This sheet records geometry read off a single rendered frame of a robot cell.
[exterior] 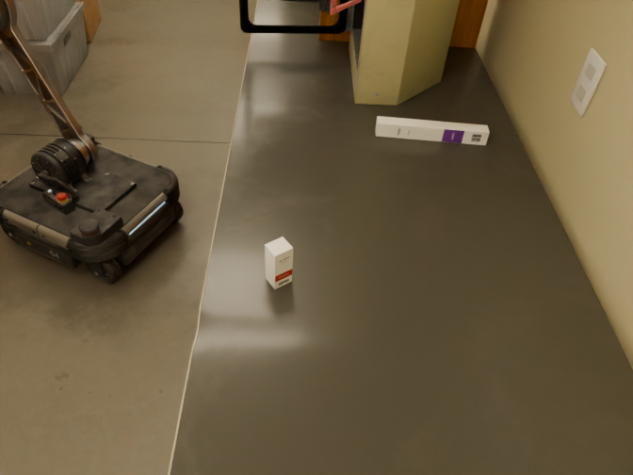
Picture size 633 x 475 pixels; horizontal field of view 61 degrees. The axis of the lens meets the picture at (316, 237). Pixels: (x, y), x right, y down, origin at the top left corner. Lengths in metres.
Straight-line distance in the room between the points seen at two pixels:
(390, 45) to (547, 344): 0.78
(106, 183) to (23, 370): 0.77
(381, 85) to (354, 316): 0.70
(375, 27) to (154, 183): 1.28
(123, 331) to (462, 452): 1.53
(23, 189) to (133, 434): 1.09
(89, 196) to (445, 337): 1.67
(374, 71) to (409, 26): 0.13
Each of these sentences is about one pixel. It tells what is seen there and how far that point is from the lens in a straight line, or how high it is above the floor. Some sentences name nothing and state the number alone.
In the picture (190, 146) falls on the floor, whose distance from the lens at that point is 2.93.
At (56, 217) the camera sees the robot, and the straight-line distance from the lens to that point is 2.26.
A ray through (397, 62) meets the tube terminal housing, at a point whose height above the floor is 1.06.
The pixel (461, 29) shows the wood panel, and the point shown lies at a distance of 1.81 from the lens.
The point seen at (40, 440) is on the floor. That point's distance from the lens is 1.98.
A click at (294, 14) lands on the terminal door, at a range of 1.65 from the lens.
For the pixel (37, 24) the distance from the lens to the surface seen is 3.35.
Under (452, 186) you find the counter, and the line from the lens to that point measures 1.21.
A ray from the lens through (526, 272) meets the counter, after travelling 1.07.
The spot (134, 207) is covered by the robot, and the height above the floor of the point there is 0.24.
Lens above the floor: 1.66
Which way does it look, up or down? 44 degrees down
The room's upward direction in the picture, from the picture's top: 4 degrees clockwise
